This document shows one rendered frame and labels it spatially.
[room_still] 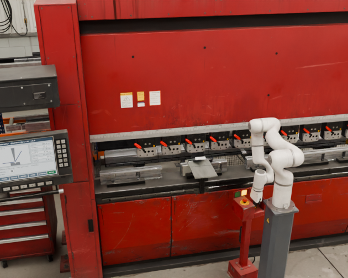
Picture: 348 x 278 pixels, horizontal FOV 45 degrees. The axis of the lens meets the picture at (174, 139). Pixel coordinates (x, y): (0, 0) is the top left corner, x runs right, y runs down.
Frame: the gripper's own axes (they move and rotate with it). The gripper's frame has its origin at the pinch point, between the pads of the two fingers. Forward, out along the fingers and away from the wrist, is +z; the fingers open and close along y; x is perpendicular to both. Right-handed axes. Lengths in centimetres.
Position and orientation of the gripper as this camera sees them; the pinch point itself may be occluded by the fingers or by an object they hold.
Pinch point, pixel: (254, 204)
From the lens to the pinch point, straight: 345.1
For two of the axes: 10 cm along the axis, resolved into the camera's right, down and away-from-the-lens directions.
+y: 4.1, 4.7, -7.8
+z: -0.4, 8.6, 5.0
